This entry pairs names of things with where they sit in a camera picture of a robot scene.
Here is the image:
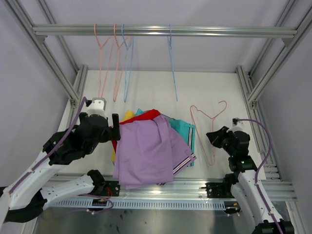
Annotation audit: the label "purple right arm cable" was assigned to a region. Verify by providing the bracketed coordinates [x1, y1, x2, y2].
[234, 118, 286, 234]

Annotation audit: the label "aluminium hanging rail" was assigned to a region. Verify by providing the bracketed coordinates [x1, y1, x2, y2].
[32, 24, 298, 39]

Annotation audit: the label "white slotted cable duct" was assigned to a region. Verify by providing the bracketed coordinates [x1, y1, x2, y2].
[52, 197, 226, 211]

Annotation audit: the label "red trousers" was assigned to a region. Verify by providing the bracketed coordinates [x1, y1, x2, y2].
[111, 109, 161, 149]

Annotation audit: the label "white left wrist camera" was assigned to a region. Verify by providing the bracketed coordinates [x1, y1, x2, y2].
[86, 97, 107, 118]

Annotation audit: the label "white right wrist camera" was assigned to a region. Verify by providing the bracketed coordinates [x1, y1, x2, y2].
[229, 118, 244, 133]

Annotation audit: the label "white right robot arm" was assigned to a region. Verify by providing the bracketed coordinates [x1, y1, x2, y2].
[206, 126, 295, 234]

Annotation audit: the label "blue hanger with red trousers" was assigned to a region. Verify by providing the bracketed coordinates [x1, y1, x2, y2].
[167, 24, 178, 101]

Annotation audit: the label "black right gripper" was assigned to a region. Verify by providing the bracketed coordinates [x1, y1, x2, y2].
[206, 126, 235, 156]

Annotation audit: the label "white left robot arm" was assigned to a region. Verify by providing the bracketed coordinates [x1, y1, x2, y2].
[0, 113, 120, 223]

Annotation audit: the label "aluminium frame left posts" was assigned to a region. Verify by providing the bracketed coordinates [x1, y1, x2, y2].
[0, 0, 89, 147]

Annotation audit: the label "pink hanger with purple trousers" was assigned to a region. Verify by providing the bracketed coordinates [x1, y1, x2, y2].
[190, 100, 228, 167]

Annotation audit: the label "aluminium frame right posts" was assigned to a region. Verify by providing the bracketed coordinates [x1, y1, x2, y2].
[236, 0, 312, 184]

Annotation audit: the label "blue hanger with teal trousers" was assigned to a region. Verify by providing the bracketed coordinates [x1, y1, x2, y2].
[121, 24, 134, 103]

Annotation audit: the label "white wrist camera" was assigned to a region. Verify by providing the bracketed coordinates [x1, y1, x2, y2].
[86, 97, 107, 118]
[229, 118, 244, 133]

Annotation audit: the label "purple trousers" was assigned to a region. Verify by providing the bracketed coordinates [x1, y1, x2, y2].
[113, 115, 196, 190]

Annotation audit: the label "yellow trousers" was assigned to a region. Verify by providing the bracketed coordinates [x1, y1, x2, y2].
[112, 110, 135, 164]

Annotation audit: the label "aluminium frame posts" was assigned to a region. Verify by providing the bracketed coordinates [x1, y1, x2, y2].
[236, 0, 312, 184]
[0, 0, 89, 147]

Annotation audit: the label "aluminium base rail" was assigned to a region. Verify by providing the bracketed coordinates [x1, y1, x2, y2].
[43, 173, 298, 202]

